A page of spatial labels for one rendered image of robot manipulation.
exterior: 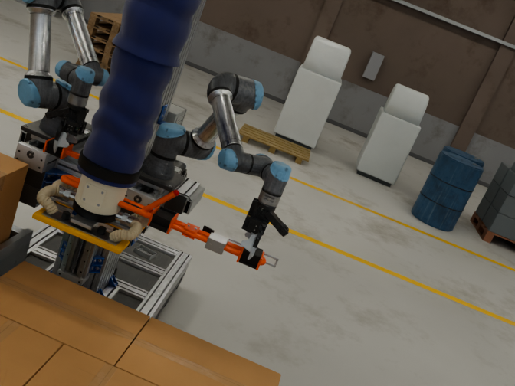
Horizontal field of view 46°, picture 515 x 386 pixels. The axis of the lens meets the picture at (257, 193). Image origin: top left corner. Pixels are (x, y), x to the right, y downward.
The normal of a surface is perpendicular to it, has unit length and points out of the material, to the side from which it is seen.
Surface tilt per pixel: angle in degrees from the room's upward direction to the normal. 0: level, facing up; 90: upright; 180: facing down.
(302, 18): 90
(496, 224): 90
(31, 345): 0
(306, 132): 90
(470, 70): 90
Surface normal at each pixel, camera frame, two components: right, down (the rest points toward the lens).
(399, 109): -0.11, 0.09
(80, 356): 0.36, -0.88
